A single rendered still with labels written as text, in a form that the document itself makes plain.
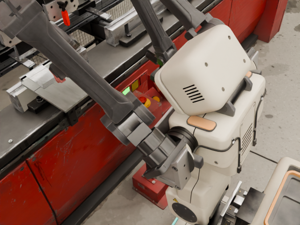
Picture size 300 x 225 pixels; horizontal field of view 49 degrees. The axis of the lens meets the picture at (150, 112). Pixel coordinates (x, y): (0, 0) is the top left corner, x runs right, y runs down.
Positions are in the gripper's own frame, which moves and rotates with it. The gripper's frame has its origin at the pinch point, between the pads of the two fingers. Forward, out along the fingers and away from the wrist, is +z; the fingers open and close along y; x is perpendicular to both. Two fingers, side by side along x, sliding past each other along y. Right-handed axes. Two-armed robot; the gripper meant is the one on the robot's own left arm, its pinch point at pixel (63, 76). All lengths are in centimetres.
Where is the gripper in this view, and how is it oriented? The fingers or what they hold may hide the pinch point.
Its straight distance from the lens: 126.1
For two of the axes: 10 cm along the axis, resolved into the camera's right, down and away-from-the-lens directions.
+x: 6.9, 7.2, -0.1
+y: -6.3, 5.9, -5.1
